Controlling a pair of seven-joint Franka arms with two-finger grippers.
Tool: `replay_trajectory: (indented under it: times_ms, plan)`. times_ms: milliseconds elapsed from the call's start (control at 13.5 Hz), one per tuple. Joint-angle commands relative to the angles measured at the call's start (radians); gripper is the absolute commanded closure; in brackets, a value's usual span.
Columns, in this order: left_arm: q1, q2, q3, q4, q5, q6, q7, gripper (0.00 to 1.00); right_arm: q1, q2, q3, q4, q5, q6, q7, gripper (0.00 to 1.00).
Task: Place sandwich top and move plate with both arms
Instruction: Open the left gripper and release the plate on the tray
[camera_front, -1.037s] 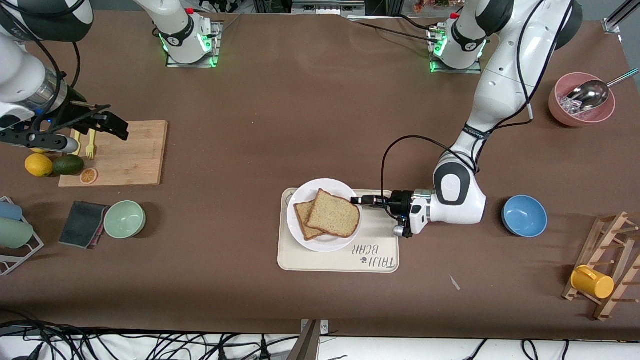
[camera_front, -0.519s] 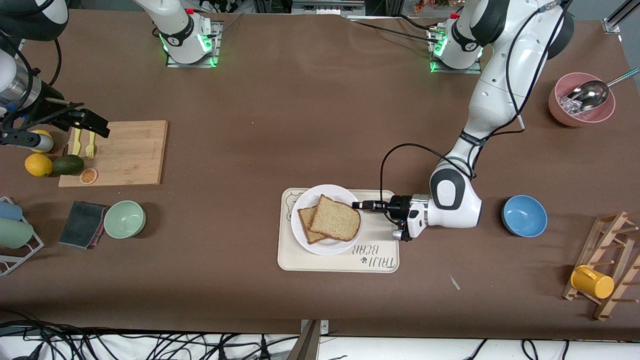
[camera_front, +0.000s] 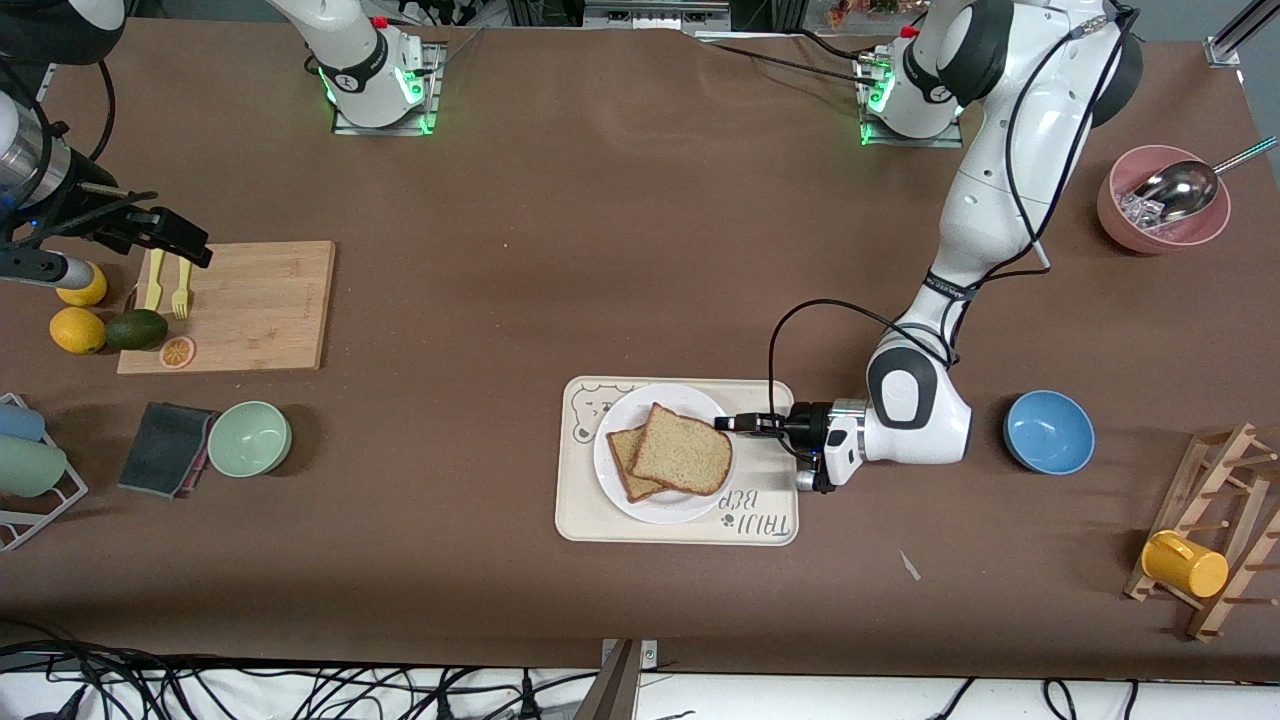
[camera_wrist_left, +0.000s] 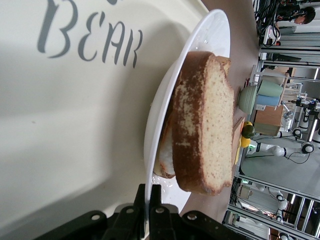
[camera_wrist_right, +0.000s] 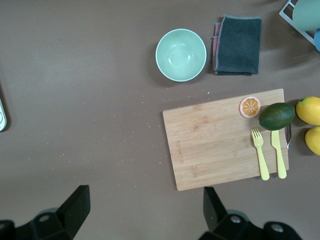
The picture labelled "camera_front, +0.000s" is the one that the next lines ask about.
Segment white round plate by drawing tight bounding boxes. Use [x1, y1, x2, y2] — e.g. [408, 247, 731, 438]
[593, 383, 739, 526]

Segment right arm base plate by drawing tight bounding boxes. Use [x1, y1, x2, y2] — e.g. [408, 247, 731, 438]
[331, 42, 446, 137]

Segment pale green bowl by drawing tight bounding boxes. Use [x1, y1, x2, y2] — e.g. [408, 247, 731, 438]
[207, 401, 294, 478]

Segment white wire rack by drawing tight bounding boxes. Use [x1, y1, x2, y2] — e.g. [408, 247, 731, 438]
[0, 392, 89, 553]

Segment blue bowl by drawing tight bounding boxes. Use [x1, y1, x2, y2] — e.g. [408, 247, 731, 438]
[1003, 390, 1096, 475]

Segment yellow mug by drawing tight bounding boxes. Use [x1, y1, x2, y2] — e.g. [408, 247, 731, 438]
[1141, 530, 1230, 599]

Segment tangled black floor cables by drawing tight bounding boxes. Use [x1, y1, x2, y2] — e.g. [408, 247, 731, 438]
[0, 620, 601, 720]

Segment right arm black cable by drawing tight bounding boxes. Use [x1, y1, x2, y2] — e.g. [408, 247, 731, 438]
[0, 55, 161, 241]

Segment aluminium frame rail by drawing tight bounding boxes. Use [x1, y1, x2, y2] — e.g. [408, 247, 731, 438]
[1205, 0, 1280, 69]

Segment metal background frame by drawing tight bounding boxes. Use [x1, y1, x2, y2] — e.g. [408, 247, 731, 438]
[583, 0, 733, 33]

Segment clear ice pieces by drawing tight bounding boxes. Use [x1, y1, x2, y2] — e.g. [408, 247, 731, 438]
[1118, 190, 1166, 229]

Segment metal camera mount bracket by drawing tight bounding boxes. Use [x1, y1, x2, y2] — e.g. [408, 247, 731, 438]
[570, 638, 659, 720]

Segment bread slice under egg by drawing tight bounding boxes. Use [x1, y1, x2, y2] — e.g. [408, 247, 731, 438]
[606, 425, 666, 504]

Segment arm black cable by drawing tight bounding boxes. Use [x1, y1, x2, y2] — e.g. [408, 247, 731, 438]
[768, 298, 956, 416]
[0, 55, 161, 241]

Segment plain brown bread slice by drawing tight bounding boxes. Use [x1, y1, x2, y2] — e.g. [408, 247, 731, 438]
[630, 402, 734, 498]

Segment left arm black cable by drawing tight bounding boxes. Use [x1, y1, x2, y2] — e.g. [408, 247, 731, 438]
[768, 298, 956, 416]

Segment yellow lemon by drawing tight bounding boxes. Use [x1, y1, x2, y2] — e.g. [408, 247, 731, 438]
[55, 262, 109, 307]
[49, 307, 107, 355]

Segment light blue cup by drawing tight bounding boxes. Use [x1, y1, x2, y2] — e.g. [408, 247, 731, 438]
[0, 402, 47, 443]

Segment metal scoop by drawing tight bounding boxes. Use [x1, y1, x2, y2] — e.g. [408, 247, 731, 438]
[1130, 135, 1280, 226]

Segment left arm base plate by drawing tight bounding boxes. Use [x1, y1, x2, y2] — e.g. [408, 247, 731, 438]
[858, 50, 966, 149]

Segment dark grey sponge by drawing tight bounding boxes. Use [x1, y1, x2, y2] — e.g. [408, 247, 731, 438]
[117, 402, 219, 499]

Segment dark green avocado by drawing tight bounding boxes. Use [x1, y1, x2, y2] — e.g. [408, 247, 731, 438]
[104, 309, 169, 352]

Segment cream bear print tray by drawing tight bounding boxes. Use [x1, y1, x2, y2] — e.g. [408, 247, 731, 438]
[554, 376, 800, 547]

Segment wooden cutting board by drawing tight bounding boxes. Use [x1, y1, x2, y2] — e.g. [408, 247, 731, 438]
[116, 240, 337, 376]

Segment pale green cup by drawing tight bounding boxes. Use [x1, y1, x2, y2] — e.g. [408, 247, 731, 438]
[0, 436, 69, 499]

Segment black table cable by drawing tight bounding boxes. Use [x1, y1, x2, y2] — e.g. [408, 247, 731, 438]
[695, 30, 886, 91]

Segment pink bowl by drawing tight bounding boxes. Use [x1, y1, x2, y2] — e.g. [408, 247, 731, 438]
[1097, 145, 1232, 255]

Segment wooden mug rack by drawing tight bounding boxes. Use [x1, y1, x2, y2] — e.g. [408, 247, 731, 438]
[1123, 422, 1280, 642]

